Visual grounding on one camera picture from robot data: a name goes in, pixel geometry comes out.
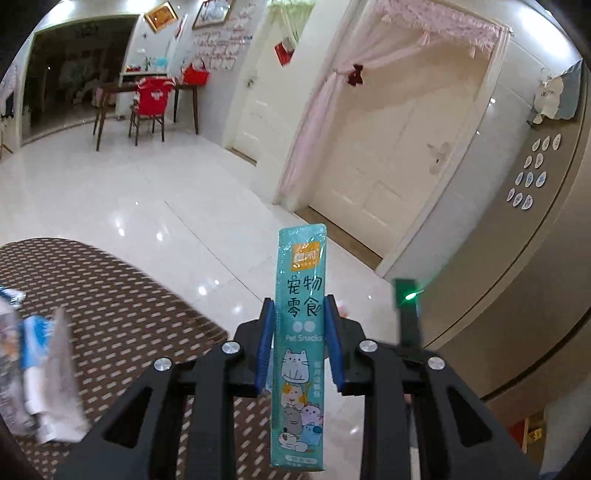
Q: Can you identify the teal pet snack packet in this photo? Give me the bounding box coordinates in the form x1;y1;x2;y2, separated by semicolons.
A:
270;224;327;471

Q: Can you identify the brown polka dot tablecloth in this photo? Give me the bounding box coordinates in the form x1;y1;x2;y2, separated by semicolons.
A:
1;238;311;479

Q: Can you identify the cream panel door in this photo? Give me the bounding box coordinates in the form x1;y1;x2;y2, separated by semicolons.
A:
308;46;489;257

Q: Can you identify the red curtain bow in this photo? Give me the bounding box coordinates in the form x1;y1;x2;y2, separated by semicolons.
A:
348;64;363;87

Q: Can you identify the white door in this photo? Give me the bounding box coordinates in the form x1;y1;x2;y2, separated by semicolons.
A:
229;1;315;165

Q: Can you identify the pink curtain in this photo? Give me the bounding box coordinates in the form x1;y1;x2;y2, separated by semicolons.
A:
279;1;510;198

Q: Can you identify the red door ornament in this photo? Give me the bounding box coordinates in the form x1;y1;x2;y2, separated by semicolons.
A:
273;37;294;66

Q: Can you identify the red basket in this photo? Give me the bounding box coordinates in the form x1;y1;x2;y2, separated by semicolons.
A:
182;63;209;86

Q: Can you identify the chair with red cover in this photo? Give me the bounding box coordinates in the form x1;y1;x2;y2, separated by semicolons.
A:
128;77;175;145

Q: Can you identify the framed picture above table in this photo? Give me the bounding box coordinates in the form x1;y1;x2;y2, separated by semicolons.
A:
191;0;233;30

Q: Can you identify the wooden dining table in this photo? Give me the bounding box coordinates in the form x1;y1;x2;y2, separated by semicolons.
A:
93;76;200;152

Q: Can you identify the orange diamond wall decoration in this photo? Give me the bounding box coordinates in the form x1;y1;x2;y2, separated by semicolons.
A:
143;1;178;33

